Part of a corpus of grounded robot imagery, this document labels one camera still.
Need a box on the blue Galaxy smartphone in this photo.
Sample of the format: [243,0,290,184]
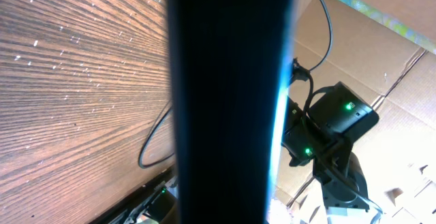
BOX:
[167,0,294,223]

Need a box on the black USB charging cable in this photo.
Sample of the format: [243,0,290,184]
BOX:
[138,0,334,170]

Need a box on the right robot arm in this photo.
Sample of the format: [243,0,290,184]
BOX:
[282,82,384,223]

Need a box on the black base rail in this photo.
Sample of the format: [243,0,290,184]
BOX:
[89,166,175,224]

